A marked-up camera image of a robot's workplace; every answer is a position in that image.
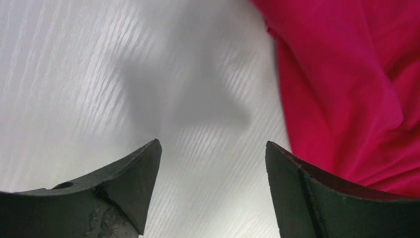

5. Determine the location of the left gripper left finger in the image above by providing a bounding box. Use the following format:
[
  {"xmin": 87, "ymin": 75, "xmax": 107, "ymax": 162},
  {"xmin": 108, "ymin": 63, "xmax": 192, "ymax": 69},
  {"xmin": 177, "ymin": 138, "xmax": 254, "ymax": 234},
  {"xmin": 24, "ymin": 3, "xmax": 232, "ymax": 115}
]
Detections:
[{"xmin": 0, "ymin": 139, "xmax": 162, "ymax": 238}]

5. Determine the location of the red t shirt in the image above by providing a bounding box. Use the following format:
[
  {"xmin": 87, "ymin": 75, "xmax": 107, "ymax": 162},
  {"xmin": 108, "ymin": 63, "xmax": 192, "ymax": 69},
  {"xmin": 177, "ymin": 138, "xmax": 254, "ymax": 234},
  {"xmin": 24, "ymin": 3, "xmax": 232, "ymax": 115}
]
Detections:
[{"xmin": 254, "ymin": 0, "xmax": 420, "ymax": 197}]

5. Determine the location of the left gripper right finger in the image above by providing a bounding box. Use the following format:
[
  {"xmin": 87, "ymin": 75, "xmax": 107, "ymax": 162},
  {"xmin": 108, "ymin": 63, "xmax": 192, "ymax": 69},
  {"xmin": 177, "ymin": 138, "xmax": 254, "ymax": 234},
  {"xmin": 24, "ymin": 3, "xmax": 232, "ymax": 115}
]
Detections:
[{"xmin": 265, "ymin": 141, "xmax": 420, "ymax": 238}]

